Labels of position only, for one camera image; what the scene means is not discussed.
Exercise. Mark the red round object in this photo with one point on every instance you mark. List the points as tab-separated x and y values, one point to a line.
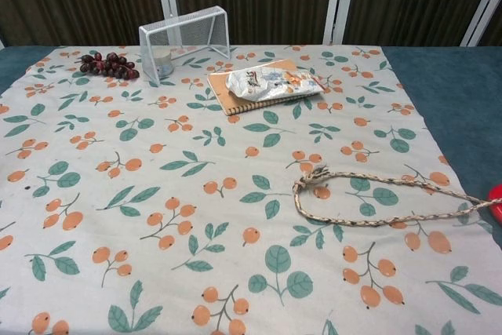
496	194

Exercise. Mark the floral leaf berry tablecloth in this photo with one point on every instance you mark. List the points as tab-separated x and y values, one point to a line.
235	213

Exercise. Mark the dark red grape bunch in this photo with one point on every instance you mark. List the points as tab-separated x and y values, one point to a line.
110	65

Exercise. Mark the brown spiral notebook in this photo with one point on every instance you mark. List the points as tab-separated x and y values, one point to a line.
219	89

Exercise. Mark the white snack bag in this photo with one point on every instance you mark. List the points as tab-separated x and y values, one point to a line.
274	84

